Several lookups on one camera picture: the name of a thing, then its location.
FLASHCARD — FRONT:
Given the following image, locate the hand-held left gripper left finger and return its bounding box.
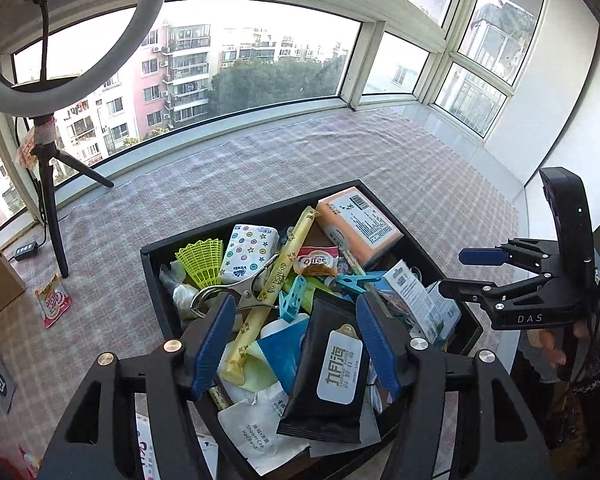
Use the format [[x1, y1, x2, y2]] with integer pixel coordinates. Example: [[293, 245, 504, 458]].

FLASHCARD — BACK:
[[37, 292, 238, 480]]

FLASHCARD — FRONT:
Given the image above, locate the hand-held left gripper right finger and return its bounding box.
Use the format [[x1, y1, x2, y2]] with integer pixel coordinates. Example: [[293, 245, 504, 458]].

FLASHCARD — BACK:
[[356, 292, 553, 480]]

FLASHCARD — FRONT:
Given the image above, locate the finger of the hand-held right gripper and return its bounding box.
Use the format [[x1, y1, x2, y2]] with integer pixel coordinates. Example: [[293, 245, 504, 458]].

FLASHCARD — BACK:
[[439, 272, 554, 306], [458, 239, 561, 274]]

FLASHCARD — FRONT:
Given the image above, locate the black wet wipes pack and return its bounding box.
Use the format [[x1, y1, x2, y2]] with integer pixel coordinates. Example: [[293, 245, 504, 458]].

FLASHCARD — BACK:
[[276, 296, 371, 444]]

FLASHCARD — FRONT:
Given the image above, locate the black container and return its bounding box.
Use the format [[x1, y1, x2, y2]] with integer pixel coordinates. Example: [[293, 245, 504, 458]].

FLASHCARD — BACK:
[[140, 179, 485, 479]]

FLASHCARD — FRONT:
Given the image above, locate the metal clip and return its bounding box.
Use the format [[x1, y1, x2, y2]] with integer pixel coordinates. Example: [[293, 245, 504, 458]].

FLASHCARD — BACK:
[[190, 255, 281, 319]]

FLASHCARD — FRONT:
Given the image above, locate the blue white printed sachet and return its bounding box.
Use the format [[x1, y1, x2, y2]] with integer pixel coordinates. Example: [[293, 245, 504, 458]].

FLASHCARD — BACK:
[[382, 260, 449, 346]]

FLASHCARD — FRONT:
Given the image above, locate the dotted white tissue pack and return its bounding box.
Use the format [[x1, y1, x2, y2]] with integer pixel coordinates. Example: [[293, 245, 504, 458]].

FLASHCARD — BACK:
[[220, 224, 280, 284]]

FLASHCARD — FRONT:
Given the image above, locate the red white creamer packet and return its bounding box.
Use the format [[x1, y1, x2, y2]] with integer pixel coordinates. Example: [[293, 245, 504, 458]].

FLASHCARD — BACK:
[[34, 274, 73, 329], [296, 246, 340, 277]]

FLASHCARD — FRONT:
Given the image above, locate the long yellow flower-print packet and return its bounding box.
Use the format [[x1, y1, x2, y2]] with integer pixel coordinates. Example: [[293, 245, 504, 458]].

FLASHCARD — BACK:
[[219, 205, 322, 386]]

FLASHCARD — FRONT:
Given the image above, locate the person's right hand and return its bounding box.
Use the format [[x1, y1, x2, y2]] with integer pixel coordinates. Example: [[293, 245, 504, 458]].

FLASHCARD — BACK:
[[529, 328, 569, 369]]

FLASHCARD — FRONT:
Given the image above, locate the light green cloth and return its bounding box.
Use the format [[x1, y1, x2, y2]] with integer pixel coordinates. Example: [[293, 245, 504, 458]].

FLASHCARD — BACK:
[[240, 345, 281, 394]]

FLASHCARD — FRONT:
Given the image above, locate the blue tissue pack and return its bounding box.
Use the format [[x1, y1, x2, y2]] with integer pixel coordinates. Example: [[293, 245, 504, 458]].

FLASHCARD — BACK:
[[257, 312, 311, 386]]

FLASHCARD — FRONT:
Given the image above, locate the yellow-green shuttlecock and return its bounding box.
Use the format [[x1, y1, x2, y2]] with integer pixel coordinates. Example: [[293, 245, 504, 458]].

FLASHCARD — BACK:
[[175, 239, 226, 289]]

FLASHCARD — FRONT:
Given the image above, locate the white shower cap sachet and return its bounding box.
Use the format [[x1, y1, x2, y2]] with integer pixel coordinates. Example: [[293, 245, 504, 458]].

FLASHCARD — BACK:
[[217, 381, 311, 479]]

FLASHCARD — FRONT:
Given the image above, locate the white packet with pink print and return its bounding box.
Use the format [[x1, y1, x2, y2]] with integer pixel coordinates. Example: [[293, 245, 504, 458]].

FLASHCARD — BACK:
[[135, 412, 219, 480]]

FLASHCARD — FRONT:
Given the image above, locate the orange tissue pack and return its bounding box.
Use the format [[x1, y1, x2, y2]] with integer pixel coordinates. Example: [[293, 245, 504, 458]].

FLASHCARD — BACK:
[[316, 186, 405, 266]]

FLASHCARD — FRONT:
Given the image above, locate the pink plaid cloth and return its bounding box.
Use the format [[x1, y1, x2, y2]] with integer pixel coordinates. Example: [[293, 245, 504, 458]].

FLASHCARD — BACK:
[[0, 107, 524, 480]]

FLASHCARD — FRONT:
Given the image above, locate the black power strip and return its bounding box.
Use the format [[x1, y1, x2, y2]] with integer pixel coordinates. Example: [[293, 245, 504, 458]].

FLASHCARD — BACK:
[[12, 242, 45, 262]]

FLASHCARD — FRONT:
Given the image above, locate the black tripod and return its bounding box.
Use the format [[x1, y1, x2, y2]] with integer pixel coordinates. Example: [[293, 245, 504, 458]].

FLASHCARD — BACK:
[[10, 115, 115, 279]]

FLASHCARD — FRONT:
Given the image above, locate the grey foil sachet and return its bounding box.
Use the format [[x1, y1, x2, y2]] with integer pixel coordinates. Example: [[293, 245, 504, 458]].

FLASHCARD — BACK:
[[0, 355, 19, 414]]

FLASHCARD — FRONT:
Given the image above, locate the ring light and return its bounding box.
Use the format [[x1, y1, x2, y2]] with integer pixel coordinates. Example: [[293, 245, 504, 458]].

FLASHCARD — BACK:
[[0, 0, 174, 109]]

